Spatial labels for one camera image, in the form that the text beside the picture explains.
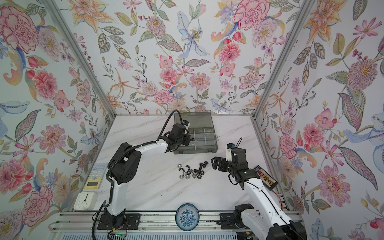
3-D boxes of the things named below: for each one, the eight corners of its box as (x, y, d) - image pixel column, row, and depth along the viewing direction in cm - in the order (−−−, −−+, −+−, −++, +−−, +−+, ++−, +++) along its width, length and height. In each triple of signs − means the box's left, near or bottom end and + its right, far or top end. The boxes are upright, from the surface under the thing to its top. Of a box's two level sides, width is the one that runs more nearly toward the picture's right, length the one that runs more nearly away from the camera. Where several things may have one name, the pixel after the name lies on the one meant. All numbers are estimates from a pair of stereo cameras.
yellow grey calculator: (84, 188, 87) (82, 187, 85) (95, 164, 97) (94, 162, 95) (98, 188, 87) (97, 187, 85) (108, 164, 97) (107, 162, 95)
